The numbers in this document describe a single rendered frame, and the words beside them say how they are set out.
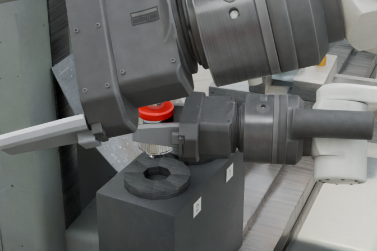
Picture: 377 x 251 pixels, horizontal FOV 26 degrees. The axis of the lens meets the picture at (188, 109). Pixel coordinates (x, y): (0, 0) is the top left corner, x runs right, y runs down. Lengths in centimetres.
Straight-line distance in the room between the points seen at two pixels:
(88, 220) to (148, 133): 71
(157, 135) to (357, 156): 25
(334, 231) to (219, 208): 38
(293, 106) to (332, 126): 6
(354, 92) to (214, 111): 17
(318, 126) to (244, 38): 51
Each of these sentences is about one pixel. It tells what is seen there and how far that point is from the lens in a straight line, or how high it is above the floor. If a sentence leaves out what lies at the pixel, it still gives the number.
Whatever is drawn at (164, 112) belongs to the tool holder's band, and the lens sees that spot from 102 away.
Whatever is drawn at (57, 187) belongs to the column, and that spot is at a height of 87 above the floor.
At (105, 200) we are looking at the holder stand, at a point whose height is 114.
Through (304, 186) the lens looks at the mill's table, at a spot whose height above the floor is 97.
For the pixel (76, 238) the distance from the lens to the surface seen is 169.
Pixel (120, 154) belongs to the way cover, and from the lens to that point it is 157.
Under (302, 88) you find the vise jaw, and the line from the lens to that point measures 158.
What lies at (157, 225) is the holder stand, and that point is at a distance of 105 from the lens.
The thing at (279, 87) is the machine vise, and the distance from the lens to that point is 164.
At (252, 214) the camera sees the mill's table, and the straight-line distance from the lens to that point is 137.
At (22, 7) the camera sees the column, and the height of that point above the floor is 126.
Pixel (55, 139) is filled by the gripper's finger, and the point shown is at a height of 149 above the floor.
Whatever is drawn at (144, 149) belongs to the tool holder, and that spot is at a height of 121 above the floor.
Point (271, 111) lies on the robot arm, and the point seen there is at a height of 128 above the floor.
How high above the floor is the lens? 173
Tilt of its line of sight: 27 degrees down
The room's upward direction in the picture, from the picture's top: straight up
